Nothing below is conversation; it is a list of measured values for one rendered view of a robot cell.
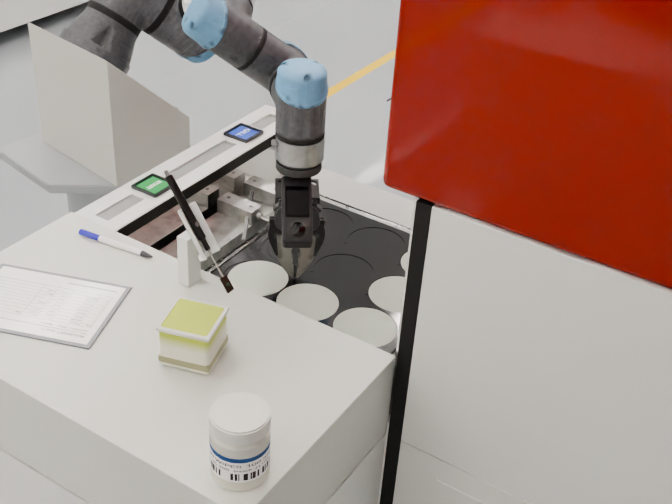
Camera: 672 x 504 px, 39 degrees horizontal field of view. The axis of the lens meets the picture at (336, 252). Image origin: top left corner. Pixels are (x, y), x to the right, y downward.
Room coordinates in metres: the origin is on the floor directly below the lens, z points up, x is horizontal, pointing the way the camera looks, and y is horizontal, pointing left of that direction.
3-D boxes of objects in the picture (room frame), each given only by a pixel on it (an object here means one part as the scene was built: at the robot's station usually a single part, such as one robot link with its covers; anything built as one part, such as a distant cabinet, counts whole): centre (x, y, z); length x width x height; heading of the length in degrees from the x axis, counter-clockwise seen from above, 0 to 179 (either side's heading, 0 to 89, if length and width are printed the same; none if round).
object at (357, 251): (1.31, -0.01, 0.90); 0.34 x 0.34 x 0.01; 60
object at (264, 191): (1.56, 0.14, 0.89); 0.08 x 0.03 x 0.03; 60
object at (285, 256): (1.29, 0.08, 0.95); 0.06 x 0.03 x 0.09; 5
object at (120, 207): (1.55, 0.27, 0.89); 0.55 x 0.09 x 0.14; 150
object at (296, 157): (1.29, 0.07, 1.14); 0.08 x 0.08 x 0.05
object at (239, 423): (0.79, 0.10, 1.01); 0.07 x 0.07 x 0.10
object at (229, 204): (1.49, 0.18, 0.89); 0.08 x 0.03 x 0.03; 60
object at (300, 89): (1.29, 0.07, 1.21); 0.09 x 0.08 x 0.11; 16
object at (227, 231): (1.43, 0.22, 0.87); 0.36 x 0.08 x 0.03; 150
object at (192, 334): (0.99, 0.18, 1.00); 0.07 x 0.07 x 0.07; 76
